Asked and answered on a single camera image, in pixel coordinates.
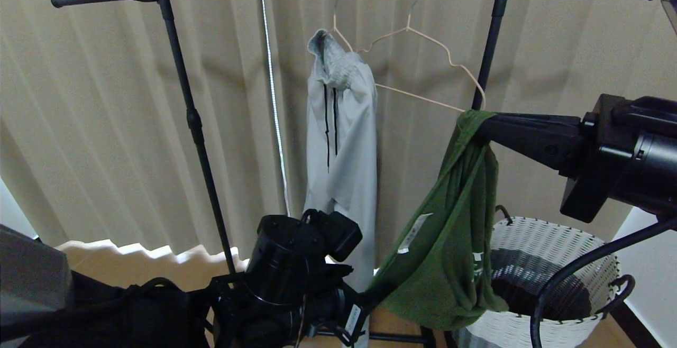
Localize green long-sleeved shirt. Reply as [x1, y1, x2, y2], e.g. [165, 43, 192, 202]
[368, 109, 509, 332]

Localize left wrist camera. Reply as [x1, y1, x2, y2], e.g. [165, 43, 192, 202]
[303, 209, 363, 262]

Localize black cable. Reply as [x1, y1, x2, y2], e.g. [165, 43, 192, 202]
[530, 216, 677, 348]

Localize pink clothes hanger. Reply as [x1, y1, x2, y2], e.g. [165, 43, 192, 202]
[357, 0, 487, 114]
[316, 0, 354, 52]

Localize pale grey shorts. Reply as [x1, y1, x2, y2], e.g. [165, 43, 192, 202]
[304, 29, 379, 294]

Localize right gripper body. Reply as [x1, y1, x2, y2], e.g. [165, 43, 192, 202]
[560, 94, 677, 223]

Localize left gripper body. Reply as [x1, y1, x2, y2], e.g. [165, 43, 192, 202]
[304, 263, 372, 347]

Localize white laundry basket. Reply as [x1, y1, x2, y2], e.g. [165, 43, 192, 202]
[455, 205, 635, 348]

